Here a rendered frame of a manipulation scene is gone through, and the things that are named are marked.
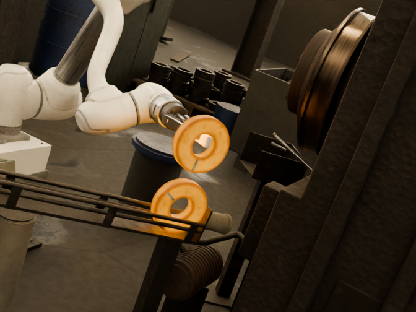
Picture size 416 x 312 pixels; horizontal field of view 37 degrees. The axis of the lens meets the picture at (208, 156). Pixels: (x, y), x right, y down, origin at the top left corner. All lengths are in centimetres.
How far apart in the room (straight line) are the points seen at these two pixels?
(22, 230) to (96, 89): 45
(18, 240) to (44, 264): 86
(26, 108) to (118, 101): 72
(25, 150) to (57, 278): 53
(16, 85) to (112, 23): 56
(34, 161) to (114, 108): 78
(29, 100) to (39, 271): 68
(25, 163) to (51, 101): 26
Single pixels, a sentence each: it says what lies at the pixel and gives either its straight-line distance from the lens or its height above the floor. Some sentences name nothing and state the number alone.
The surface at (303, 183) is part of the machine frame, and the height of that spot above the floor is 87.
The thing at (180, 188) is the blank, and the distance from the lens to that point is 165.
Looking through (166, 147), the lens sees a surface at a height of 43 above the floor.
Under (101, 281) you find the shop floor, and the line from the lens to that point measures 265.
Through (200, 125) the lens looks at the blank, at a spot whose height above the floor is 94.
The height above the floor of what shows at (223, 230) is 66.
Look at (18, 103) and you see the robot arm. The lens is 245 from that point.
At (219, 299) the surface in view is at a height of 1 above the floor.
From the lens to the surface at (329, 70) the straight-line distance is 178.
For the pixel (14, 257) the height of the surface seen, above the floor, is 41.
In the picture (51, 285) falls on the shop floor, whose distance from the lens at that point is 254.
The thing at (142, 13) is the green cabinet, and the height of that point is 74.
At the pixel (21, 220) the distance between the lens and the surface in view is 179.
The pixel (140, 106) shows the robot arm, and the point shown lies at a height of 88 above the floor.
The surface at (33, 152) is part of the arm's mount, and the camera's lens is 249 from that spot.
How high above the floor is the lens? 132
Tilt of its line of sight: 16 degrees down
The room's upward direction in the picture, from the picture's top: 20 degrees clockwise
